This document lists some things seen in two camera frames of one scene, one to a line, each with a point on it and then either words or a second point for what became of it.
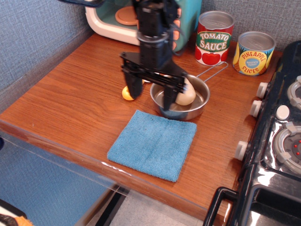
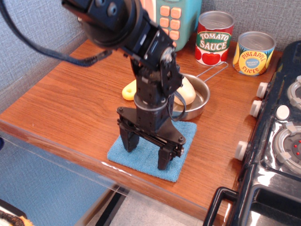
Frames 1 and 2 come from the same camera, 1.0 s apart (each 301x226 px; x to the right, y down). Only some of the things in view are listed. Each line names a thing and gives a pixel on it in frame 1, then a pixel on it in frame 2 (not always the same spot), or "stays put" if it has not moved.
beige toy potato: (188, 97) stays put
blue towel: (156, 146) stays put
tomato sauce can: (214, 32) stays put
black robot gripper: (155, 61) -> (156, 121)
